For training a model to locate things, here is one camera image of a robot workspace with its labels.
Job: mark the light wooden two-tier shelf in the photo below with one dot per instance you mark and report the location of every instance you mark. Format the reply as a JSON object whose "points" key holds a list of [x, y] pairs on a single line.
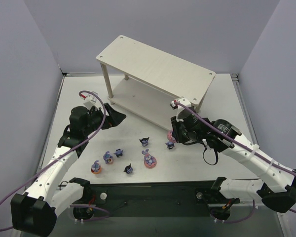
{"points": [[145, 80]]}

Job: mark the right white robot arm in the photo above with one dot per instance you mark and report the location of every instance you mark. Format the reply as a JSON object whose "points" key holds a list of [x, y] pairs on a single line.
{"points": [[275, 185]]}

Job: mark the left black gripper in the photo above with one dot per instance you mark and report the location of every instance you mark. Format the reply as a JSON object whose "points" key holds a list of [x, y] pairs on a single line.
{"points": [[104, 116]]}

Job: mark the purple-headed figure black bow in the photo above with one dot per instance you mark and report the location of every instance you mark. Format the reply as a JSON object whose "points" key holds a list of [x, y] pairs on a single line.
{"points": [[170, 145]]}

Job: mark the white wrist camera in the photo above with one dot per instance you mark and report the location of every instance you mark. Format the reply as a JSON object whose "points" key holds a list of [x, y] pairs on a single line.
{"points": [[90, 101], [180, 103]]}

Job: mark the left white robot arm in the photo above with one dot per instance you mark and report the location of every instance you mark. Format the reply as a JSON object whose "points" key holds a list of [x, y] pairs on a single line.
{"points": [[36, 210]]}

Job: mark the black-headed figure purple bow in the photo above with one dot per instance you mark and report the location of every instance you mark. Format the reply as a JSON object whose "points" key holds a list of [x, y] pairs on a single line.
{"points": [[144, 141]]}

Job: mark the black imp figure front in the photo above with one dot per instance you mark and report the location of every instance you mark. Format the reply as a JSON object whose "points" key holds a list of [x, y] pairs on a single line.
{"points": [[128, 169]]}

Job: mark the purple bunny with red cake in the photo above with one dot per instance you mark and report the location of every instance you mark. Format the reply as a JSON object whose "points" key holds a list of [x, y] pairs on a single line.
{"points": [[108, 158]]}

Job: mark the purple imp figure left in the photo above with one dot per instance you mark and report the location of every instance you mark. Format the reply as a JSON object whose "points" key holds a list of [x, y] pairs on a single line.
{"points": [[118, 153]]}

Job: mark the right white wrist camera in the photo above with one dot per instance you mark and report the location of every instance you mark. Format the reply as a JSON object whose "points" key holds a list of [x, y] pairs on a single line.
{"points": [[180, 103]]}

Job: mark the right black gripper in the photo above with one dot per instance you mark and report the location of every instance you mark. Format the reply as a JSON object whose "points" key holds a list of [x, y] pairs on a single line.
{"points": [[177, 133]]}

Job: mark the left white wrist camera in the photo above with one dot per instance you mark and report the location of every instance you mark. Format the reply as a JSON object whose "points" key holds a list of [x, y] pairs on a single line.
{"points": [[90, 101]]}

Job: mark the large bunny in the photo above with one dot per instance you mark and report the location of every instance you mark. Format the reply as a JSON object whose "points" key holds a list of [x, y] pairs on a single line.
{"points": [[149, 160]]}

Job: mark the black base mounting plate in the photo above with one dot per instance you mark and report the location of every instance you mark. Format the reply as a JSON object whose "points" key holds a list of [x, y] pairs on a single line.
{"points": [[169, 199]]}

